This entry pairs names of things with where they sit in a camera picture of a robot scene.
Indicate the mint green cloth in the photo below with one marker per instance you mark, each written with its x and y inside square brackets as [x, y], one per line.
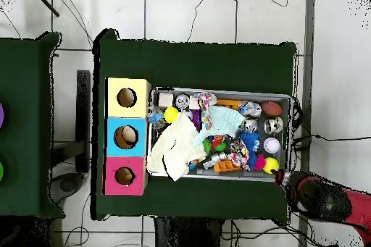
[223, 119]

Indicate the cream yellow cloth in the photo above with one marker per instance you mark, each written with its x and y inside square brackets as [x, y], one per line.
[176, 148]

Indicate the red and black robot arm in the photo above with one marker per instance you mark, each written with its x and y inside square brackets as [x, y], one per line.
[327, 200]

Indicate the metal mesh bin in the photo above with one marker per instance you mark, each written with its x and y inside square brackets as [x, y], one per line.
[285, 160]

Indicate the white baseball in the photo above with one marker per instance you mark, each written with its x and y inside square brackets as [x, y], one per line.
[272, 145]

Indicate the blue puffer ball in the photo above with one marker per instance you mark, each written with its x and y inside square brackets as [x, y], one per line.
[250, 141]

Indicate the purple spiky ball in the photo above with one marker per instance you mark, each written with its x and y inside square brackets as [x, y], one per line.
[196, 118]

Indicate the plain wooden cube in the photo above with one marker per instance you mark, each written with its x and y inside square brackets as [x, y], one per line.
[166, 99]
[193, 103]

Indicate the yellow smiley ball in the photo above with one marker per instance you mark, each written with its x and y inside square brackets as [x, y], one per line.
[171, 115]

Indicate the dark green table cloth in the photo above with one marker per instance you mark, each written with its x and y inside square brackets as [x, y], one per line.
[188, 64]

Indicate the black upright panel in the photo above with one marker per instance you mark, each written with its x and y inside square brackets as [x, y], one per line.
[83, 113]

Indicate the grey floor stand base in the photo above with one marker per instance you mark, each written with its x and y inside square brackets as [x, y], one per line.
[68, 184]

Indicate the green cloth side table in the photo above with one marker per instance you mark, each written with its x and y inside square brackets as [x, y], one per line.
[23, 128]

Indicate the green round object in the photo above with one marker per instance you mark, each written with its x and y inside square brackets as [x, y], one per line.
[1, 171]

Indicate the purple round object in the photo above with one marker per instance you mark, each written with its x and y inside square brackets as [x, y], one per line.
[1, 115]

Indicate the dark slanted rod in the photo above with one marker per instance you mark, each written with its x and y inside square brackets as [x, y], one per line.
[45, 2]

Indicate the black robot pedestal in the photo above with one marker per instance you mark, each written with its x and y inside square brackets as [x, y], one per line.
[185, 232]

